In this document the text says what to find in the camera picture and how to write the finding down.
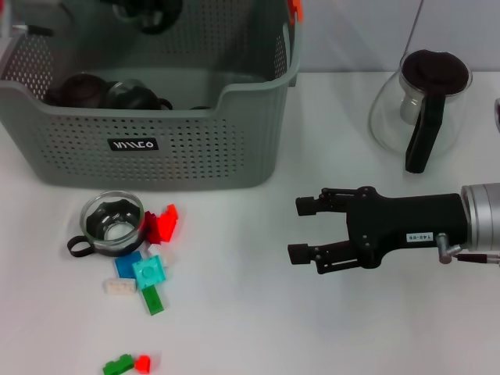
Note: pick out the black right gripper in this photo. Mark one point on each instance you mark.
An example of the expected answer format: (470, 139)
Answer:
(410, 222)

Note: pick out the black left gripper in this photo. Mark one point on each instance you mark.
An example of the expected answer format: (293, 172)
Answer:
(156, 11)

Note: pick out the glass teacup black sleeve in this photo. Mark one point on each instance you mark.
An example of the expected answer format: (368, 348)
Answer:
(200, 108)
(113, 234)
(133, 95)

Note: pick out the orange bin clip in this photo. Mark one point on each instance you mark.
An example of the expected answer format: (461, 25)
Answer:
(296, 9)

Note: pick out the grey perforated storage bin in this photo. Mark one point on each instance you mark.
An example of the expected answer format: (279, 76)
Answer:
(176, 156)

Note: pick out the dark clay teapot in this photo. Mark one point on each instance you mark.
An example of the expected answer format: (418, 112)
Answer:
(78, 91)

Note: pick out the left gripper metal connector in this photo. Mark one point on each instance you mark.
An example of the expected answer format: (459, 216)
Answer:
(18, 30)

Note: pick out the bright red toy brick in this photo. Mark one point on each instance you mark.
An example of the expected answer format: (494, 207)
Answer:
(168, 224)

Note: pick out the dark red toy brick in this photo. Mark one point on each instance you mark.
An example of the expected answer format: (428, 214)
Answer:
(150, 226)

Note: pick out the teal square toy brick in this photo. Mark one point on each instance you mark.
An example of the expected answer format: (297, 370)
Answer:
(149, 272)

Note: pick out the long green toy brick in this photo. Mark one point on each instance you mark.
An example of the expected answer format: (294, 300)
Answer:
(153, 302)

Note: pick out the blue toy brick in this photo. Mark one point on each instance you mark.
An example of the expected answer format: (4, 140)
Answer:
(126, 265)

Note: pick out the white toy brick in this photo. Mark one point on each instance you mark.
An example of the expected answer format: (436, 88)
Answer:
(119, 288)

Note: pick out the small red toy brick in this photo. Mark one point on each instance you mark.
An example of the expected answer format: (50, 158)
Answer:
(143, 363)

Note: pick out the small green toy brick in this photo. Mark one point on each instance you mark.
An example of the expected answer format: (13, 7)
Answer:
(117, 364)

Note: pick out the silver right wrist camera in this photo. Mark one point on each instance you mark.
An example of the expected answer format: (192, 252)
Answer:
(497, 115)

